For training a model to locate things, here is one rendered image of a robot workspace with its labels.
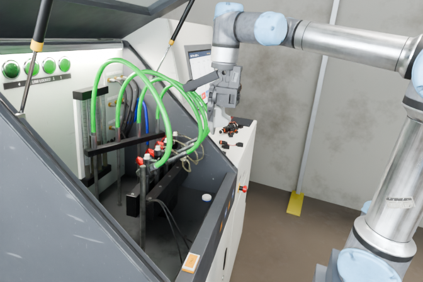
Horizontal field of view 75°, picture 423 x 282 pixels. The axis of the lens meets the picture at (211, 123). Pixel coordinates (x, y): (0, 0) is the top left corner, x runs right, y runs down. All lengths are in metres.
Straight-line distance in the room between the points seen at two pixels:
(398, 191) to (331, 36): 0.37
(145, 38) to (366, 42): 0.85
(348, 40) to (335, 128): 2.12
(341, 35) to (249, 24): 0.22
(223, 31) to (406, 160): 0.49
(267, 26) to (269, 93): 2.15
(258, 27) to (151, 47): 0.65
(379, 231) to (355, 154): 2.25
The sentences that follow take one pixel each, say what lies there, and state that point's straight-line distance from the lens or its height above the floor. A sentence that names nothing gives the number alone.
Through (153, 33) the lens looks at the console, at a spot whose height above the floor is 1.49.
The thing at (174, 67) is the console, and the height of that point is 1.36.
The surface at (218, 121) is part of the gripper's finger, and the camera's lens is 0.80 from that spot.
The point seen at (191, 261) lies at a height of 0.96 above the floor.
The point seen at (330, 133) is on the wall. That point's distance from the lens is 2.83.
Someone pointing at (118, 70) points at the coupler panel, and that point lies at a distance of 1.24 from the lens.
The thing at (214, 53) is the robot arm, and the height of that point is 1.46.
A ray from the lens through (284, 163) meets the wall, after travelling 2.98.
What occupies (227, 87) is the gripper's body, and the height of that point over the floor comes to 1.37.
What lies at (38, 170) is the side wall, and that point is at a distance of 0.68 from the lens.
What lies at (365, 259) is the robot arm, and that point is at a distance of 0.68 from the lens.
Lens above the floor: 1.51
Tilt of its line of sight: 18 degrees down
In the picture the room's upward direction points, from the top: 5 degrees clockwise
